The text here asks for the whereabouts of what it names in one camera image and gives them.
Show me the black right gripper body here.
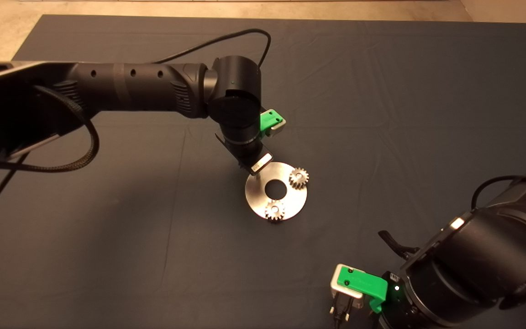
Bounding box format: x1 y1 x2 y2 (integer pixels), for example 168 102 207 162
376 272 417 329

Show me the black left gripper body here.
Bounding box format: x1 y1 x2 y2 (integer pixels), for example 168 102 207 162
236 143 274 177

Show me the small steel planetary gear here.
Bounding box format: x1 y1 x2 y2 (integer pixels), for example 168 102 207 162
264 200 286 223
288 167 310 189

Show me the round metal carrier plate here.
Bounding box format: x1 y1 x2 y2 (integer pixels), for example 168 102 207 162
245 161 308 222

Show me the dark grey table cloth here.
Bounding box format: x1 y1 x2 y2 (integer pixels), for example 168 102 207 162
0 15 526 329

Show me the green right camera mount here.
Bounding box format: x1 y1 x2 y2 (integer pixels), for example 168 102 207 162
337 266 389 314

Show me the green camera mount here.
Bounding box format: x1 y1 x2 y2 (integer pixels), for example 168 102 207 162
337 266 389 314
259 109 284 137

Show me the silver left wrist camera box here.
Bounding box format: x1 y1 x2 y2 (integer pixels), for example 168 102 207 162
268 117 287 138

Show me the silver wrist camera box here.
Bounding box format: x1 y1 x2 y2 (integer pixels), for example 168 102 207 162
330 264 365 311
268 117 287 138

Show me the green left camera mount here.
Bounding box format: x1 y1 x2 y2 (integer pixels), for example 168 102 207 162
259 109 284 137

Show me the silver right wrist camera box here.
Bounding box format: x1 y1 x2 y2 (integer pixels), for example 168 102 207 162
330 264 365 311

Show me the black left camera cable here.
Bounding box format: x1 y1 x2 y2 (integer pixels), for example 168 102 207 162
153 28 272 69

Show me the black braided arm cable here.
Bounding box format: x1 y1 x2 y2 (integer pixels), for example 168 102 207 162
0 85 100 174

